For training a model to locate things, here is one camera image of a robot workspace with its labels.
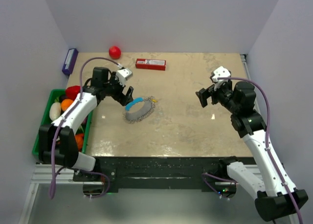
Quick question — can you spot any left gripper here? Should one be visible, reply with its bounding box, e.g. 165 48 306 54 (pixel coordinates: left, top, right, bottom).
103 73 133 107

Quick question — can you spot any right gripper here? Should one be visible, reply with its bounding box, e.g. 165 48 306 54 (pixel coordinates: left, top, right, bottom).
196 79 239 113

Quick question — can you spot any blue grey keyring with rings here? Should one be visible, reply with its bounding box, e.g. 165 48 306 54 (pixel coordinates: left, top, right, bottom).
123 96 156 124

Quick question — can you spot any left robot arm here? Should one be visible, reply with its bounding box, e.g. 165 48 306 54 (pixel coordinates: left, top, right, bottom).
38 67 134 181

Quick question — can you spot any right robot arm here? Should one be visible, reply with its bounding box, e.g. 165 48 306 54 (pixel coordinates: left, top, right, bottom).
196 72 308 224

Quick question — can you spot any red tomato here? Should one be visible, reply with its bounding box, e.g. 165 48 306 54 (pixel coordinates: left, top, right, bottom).
109 46 122 60

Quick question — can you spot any red rectangular box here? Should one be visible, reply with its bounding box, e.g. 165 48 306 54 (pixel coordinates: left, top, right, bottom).
135 58 166 71

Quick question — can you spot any red bell pepper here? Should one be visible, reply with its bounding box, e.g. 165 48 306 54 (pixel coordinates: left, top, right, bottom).
65 86 80 101

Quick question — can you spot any orange fruit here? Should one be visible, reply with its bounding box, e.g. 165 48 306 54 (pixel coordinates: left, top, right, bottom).
61 99 74 112

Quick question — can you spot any orange pumpkin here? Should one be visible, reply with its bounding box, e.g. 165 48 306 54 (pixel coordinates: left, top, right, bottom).
75 133 84 152

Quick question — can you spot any purple box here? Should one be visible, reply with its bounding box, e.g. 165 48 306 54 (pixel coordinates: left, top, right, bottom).
62 48 78 76

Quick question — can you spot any white radish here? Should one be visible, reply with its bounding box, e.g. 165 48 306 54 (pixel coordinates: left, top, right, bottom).
49 102 62 121

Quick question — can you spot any green plastic bin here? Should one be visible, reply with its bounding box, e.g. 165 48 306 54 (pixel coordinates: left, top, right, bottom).
32 89 94 157

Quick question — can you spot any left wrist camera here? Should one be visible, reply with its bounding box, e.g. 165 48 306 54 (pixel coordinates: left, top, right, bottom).
116 68 133 86

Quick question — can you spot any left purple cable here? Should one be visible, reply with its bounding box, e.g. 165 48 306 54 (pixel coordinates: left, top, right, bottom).
48 57 123 200

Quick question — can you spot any purple cable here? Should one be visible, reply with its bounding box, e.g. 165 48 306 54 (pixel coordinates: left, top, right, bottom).
201 77 304 224
48 57 123 200

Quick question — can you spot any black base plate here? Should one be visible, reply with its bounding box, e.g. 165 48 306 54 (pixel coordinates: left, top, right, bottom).
72 156 255 194

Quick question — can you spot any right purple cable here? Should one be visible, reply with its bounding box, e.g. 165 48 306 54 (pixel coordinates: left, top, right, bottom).
201 77 304 224

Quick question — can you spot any aluminium frame rail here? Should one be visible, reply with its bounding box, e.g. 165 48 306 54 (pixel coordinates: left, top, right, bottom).
18 164 101 224

